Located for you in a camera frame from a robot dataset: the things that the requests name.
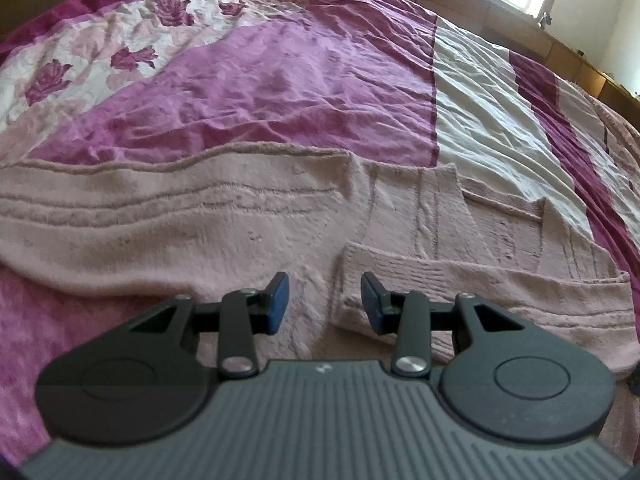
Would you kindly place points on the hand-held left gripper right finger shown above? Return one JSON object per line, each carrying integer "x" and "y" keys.
{"x": 371, "y": 305}

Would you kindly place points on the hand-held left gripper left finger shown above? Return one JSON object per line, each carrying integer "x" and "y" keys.
{"x": 278, "y": 305}

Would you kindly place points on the magenta floral bedspread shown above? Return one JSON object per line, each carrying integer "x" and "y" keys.
{"x": 300, "y": 85}

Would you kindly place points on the pink textured blanket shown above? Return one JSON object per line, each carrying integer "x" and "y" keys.
{"x": 617, "y": 135}

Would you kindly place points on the small dark ornament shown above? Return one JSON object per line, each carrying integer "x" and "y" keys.
{"x": 545, "y": 19}

